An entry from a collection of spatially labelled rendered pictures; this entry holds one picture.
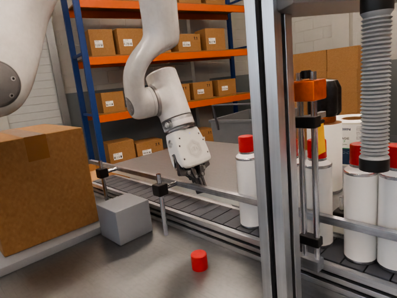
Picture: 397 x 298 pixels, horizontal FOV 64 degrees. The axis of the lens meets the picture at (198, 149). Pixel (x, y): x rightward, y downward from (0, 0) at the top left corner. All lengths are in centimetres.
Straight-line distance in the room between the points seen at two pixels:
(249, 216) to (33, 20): 56
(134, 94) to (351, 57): 348
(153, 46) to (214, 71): 526
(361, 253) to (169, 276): 36
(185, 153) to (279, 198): 37
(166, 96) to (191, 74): 493
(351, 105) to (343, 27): 195
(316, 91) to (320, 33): 562
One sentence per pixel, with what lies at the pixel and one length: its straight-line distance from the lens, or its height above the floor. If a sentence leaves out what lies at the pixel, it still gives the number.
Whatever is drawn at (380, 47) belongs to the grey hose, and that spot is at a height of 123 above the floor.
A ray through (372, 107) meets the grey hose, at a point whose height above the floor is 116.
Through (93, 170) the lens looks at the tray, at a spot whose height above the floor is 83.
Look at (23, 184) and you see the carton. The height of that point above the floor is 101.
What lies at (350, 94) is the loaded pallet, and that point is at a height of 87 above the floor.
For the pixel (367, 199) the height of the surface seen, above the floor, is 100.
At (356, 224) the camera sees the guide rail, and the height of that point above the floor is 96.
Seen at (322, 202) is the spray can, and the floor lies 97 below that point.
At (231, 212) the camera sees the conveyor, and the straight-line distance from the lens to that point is 82.
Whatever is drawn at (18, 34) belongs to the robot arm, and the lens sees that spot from 62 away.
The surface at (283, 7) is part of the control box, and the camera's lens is 44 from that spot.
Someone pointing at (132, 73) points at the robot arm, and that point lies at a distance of 77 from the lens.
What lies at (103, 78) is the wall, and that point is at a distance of 507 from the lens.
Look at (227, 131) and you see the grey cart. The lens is 315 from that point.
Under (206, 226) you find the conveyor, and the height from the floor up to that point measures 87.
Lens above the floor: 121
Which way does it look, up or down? 12 degrees down
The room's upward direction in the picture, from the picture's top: 6 degrees counter-clockwise
